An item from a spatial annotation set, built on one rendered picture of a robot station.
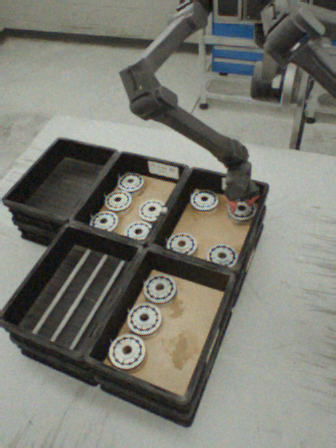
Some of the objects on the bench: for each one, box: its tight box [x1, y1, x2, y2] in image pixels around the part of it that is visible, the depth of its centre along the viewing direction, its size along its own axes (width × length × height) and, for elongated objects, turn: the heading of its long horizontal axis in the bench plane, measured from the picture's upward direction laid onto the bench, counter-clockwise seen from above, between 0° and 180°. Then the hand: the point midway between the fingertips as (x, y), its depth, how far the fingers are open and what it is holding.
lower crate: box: [12, 221, 57, 247], centre depth 176 cm, size 40×30×12 cm
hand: (240, 207), depth 151 cm, fingers open, 6 cm apart
